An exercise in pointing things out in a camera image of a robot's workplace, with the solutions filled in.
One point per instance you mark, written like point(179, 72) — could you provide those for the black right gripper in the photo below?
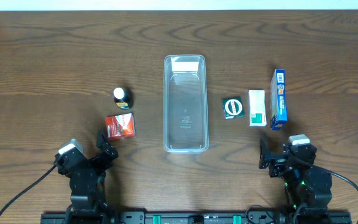
point(274, 161)

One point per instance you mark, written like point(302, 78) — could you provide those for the white and green box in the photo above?
point(257, 113)

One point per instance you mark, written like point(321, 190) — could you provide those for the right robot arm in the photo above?
point(307, 189)

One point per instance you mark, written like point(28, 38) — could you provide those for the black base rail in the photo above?
point(252, 215)

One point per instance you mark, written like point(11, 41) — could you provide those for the red Panadol box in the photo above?
point(120, 126)

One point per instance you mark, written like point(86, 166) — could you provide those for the clear plastic container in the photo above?
point(185, 104)

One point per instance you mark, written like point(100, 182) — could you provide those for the dark syrup bottle white cap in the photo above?
point(122, 98)

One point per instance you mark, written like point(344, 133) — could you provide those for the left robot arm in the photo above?
point(87, 177)

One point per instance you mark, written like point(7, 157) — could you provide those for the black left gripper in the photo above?
point(97, 159)

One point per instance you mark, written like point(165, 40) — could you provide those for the long blue box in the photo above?
point(278, 104)

